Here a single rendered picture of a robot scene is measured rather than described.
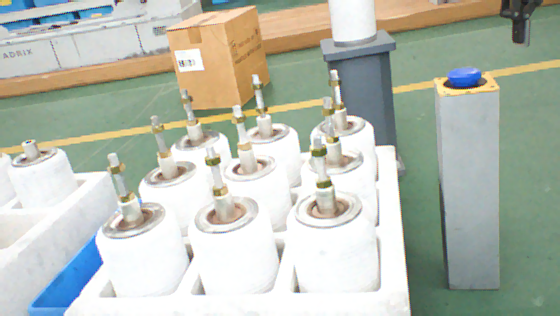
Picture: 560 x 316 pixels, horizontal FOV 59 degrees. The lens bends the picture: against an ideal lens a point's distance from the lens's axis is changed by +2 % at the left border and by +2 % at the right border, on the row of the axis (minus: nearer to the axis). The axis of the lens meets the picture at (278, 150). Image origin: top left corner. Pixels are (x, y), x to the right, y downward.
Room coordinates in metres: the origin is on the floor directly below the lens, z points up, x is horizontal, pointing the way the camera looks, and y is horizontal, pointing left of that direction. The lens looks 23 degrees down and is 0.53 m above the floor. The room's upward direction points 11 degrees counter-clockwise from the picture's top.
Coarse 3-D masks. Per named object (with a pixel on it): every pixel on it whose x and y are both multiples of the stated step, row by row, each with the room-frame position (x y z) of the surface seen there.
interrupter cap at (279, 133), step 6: (276, 126) 0.74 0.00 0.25; (282, 126) 0.74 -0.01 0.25; (246, 132) 0.74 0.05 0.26; (252, 132) 0.74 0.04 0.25; (258, 132) 0.74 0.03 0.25; (276, 132) 0.73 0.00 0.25; (282, 132) 0.71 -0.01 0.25; (288, 132) 0.71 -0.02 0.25; (252, 138) 0.71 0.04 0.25; (258, 138) 0.71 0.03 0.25; (264, 138) 0.71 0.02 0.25; (270, 138) 0.70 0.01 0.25; (276, 138) 0.69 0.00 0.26; (282, 138) 0.69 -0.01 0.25; (252, 144) 0.69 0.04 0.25; (258, 144) 0.69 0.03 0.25
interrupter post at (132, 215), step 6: (120, 204) 0.52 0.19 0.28; (126, 204) 0.51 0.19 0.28; (132, 204) 0.52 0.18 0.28; (138, 204) 0.52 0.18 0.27; (126, 210) 0.51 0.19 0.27; (132, 210) 0.52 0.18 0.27; (138, 210) 0.52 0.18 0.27; (126, 216) 0.52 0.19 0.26; (132, 216) 0.52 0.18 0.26; (138, 216) 0.52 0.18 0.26; (126, 222) 0.52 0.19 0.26; (132, 222) 0.51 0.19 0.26; (138, 222) 0.52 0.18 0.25
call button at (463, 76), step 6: (450, 72) 0.62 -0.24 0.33; (456, 72) 0.61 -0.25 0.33; (462, 72) 0.61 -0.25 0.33; (468, 72) 0.60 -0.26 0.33; (474, 72) 0.60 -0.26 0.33; (480, 72) 0.60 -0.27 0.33; (450, 78) 0.61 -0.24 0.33; (456, 78) 0.60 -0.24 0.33; (462, 78) 0.59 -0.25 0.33; (468, 78) 0.59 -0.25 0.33; (474, 78) 0.59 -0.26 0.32; (456, 84) 0.60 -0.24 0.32; (462, 84) 0.60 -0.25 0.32; (468, 84) 0.59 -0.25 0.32
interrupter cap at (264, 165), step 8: (264, 160) 0.62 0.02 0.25; (272, 160) 0.62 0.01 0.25; (224, 168) 0.62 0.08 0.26; (232, 168) 0.61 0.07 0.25; (240, 168) 0.62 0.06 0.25; (264, 168) 0.59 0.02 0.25; (272, 168) 0.59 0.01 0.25; (224, 176) 0.60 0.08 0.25; (232, 176) 0.59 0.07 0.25; (240, 176) 0.58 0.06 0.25; (248, 176) 0.58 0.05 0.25; (256, 176) 0.57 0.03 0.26; (264, 176) 0.58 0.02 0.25
